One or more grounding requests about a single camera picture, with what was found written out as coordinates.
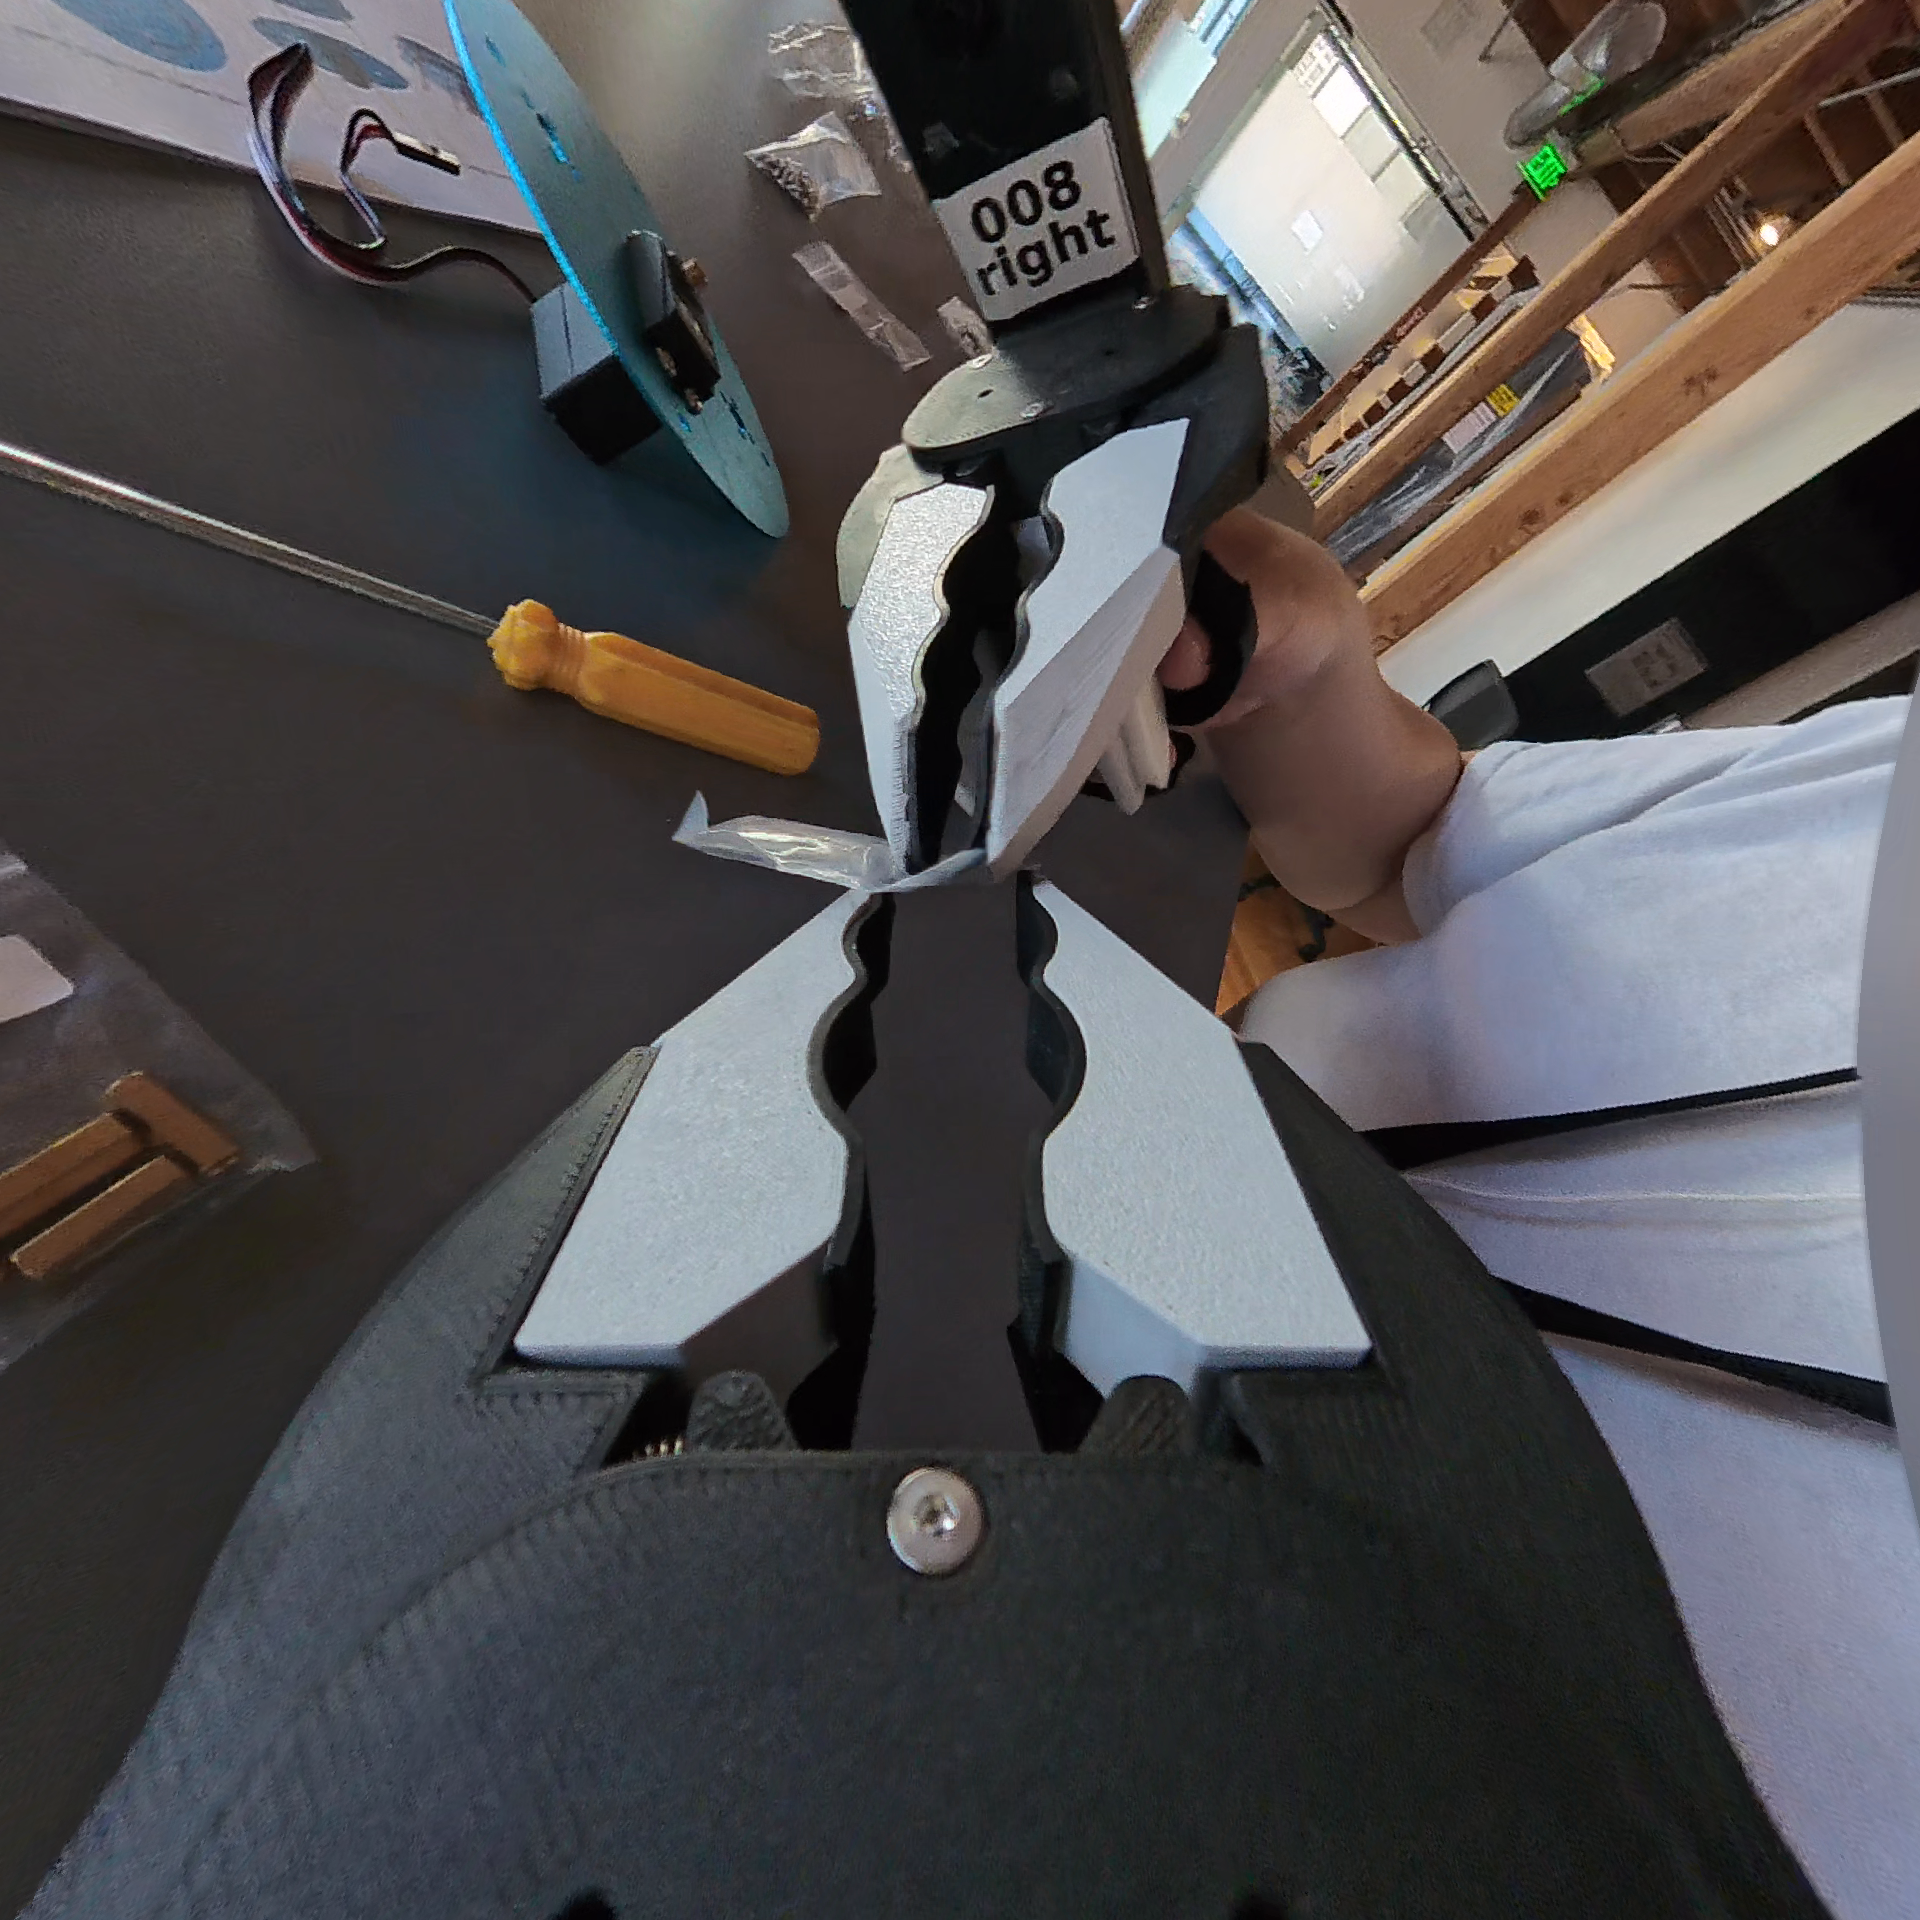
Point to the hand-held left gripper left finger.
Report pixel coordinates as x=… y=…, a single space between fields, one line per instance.
x=705 y=1184

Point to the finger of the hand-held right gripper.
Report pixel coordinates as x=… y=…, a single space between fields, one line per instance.
x=1096 y=600
x=902 y=628

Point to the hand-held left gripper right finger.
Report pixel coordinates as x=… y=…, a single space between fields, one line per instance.
x=1185 y=1184

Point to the clear bag of long screws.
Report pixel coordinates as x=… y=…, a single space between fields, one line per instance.
x=810 y=848

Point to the clear bag of brass standoffs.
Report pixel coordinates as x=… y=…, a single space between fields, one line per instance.
x=119 y=1170

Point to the person's right forearm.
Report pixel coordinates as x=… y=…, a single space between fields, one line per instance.
x=1349 y=826

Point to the dark grey desk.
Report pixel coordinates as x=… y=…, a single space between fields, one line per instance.
x=450 y=931

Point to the person's right hand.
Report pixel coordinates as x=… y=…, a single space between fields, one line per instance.
x=1298 y=628

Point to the small clear plastic bag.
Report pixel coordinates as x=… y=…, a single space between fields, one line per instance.
x=863 y=306
x=966 y=330

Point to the clear bag of black screws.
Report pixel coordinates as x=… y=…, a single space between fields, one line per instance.
x=810 y=163

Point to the black servo motor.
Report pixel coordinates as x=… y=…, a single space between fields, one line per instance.
x=592 y=375

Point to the teal round plate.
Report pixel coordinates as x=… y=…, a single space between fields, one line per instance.
x=600 y=182

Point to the green exit sign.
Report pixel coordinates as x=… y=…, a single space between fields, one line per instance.
x=1545 y=166

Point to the person's white shirt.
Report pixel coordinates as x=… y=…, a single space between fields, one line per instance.
x=1652 y=902

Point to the white outlet plate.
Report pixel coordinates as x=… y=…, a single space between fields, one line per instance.
x=1647 y=666

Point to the open instruction booklet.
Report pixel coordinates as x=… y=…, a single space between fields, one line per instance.
x=149 y=60

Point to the wooden shelving frame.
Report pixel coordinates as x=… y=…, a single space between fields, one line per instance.
x=1724 y=254

